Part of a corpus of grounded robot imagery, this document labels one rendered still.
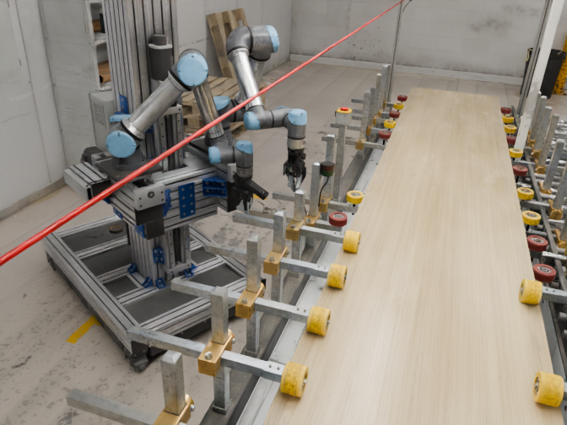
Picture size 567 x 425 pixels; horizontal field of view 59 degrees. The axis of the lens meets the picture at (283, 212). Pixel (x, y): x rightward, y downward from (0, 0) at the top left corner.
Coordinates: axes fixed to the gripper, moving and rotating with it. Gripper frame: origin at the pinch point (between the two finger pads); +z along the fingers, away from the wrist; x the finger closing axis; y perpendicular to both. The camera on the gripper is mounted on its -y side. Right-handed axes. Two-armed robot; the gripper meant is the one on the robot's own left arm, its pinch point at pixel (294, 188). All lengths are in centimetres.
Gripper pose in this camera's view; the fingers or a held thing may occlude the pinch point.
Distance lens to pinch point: 220.0
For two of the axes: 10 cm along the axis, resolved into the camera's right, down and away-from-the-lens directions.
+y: -3.1, 4.3, -8.5
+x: 9.5, 1.8, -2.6
